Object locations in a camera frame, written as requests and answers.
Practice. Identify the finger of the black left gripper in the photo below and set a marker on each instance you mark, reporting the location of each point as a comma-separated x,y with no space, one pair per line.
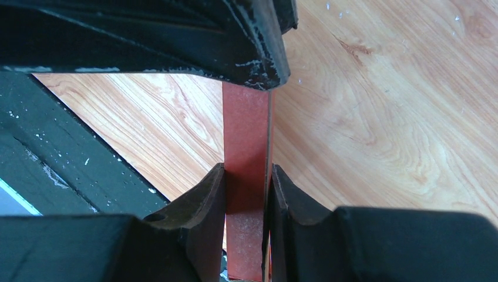
233,41
287,15

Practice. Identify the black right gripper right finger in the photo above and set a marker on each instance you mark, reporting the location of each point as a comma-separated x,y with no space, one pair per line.
310,242

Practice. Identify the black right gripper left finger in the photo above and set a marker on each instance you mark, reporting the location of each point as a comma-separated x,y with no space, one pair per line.
180,242

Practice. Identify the red paper box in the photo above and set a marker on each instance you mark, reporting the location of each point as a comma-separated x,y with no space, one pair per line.
247,134

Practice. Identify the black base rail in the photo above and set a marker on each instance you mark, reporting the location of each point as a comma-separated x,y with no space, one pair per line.
58,164

